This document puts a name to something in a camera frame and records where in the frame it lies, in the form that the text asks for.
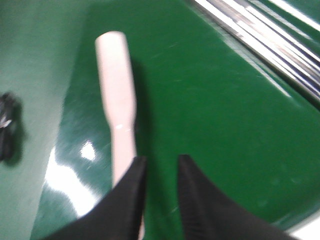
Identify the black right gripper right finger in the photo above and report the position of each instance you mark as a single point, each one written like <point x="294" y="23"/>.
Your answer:
<point x="208" y="214"/>

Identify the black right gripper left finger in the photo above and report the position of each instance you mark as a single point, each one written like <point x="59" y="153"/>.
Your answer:
<point x="118" y="216"/>

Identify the green conveyor belt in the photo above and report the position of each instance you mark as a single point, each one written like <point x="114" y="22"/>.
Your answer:
<point x="199" y="92"/>

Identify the steel rollers right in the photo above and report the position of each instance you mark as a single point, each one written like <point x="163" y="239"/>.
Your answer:
<point x="258" y="28"/>

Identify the pink hand brush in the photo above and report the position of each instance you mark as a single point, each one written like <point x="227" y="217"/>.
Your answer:
<point x="119" y="102"/>

